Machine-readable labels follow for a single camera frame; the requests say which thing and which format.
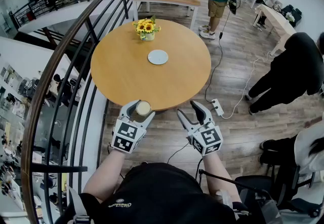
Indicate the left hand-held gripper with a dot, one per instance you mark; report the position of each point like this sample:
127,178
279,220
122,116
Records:
126,135

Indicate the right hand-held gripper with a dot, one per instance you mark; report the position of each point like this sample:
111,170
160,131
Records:
206,139

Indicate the beige cup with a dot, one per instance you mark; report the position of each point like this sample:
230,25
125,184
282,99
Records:
143,108

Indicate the white round dish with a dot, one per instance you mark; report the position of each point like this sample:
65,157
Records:
158,57

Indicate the person's left forearm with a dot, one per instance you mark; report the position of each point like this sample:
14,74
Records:
106,174

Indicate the person's right forearm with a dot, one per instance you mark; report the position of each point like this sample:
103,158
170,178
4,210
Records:
217,174

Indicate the white power strip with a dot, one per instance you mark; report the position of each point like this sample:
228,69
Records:
217,107

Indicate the person's black shirt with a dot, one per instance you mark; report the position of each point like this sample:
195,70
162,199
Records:
162,197

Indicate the sunflower pot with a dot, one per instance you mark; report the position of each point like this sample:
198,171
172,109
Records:
146,29

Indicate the curved metal railing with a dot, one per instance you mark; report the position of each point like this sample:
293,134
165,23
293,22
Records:
45,86

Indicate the black office chair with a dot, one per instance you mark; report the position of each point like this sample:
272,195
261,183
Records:
286,187

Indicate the long light wooden table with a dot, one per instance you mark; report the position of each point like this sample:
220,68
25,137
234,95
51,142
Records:
278,21

